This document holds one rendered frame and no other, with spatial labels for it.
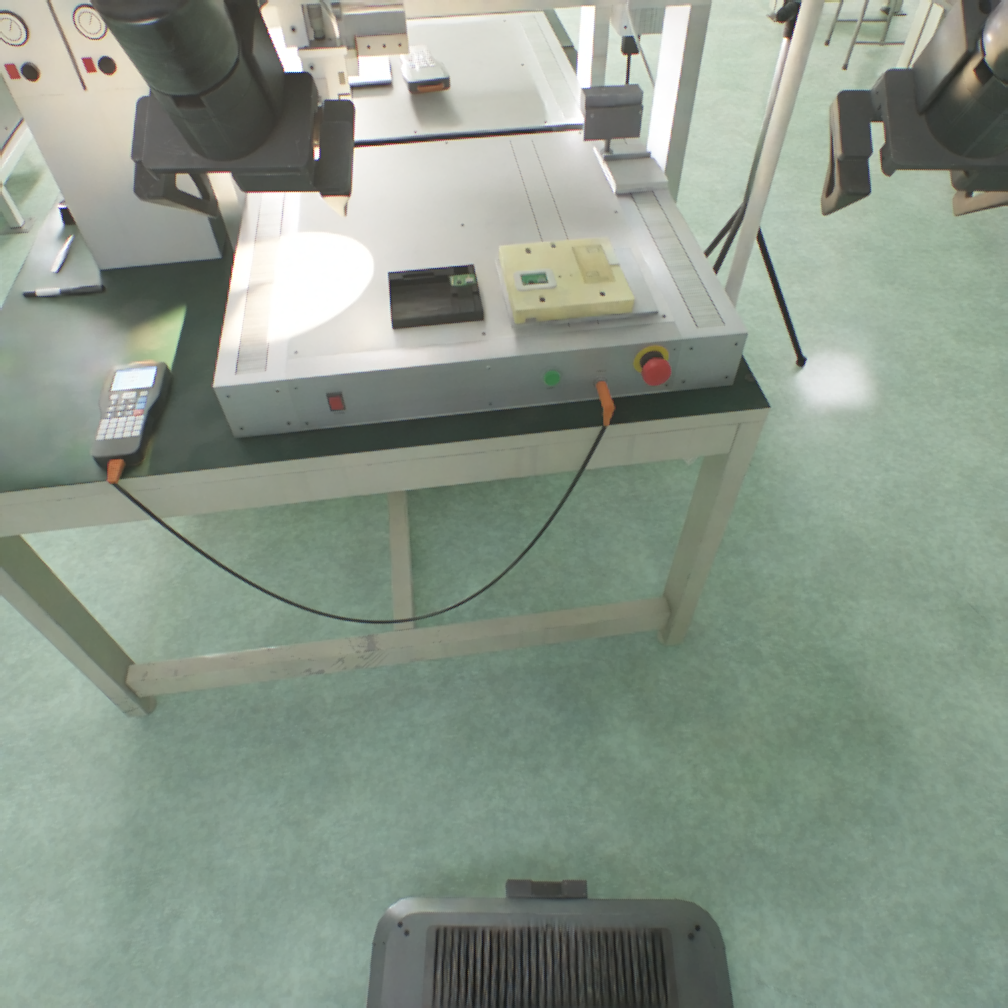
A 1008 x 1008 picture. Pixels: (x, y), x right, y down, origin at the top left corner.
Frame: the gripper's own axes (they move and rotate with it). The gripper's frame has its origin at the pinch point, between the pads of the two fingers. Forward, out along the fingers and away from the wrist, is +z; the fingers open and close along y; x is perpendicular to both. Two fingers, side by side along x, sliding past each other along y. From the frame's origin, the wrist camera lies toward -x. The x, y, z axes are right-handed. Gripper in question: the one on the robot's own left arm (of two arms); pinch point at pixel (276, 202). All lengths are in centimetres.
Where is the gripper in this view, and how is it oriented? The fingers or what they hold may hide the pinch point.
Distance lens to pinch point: 59.5
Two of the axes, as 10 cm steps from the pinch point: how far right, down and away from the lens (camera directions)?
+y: -10.0, 0.0, 0.2
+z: 0.2, 1.5, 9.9
